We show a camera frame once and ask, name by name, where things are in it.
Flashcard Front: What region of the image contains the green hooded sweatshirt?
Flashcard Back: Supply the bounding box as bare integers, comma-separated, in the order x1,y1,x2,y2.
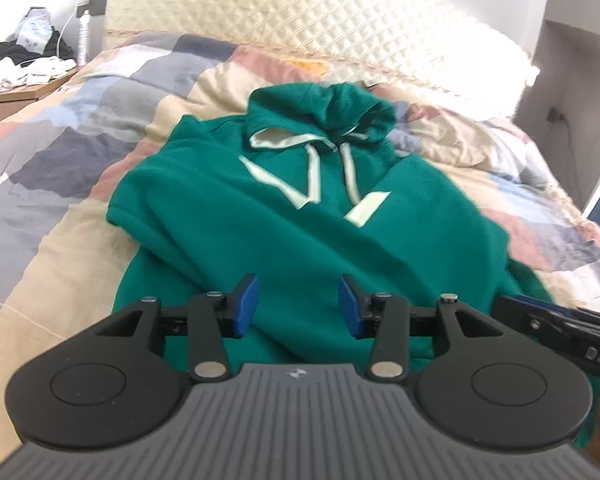
107,82,550,367

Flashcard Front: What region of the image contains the patchwork quilt bedspread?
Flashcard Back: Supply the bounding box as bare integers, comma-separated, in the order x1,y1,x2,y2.
0,34,600,463

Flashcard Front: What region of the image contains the wooden bedside table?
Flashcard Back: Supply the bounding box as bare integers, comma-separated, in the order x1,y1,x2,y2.
0,68,79,122

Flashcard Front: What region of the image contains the clutter pile on nightstand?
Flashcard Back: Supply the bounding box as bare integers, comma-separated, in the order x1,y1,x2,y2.
0,6,78,93

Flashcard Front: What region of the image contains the white spray bottle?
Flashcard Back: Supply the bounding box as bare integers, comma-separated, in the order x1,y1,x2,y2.
76,10,91,67

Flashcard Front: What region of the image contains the orange yellow pillow corner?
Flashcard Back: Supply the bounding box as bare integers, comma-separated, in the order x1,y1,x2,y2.
285,58,330,78

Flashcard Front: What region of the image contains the wall power socket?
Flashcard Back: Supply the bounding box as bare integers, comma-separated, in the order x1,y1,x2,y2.
546,107,568,124

